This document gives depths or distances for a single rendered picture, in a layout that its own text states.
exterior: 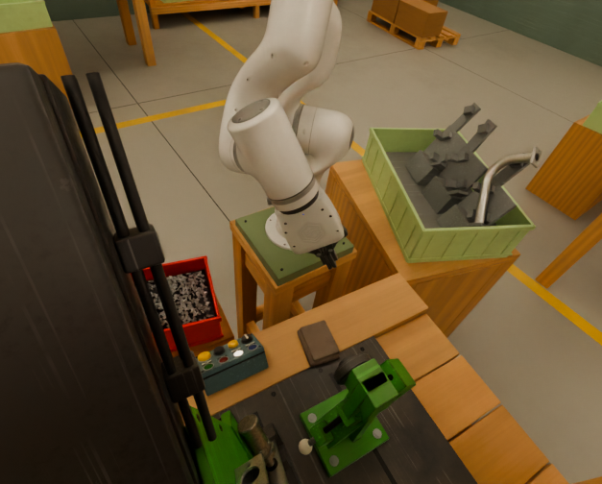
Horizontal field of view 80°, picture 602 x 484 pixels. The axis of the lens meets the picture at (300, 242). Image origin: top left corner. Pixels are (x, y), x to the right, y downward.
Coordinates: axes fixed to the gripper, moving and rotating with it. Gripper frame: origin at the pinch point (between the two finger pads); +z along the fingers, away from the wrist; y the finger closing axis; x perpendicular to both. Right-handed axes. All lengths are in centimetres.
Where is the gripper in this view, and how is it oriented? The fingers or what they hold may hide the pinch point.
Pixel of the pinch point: (328, 256)
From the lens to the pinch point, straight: 69.9
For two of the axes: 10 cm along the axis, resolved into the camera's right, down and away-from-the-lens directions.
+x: -0.5, -6.6, 7.5
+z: 4.0, 6.8, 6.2
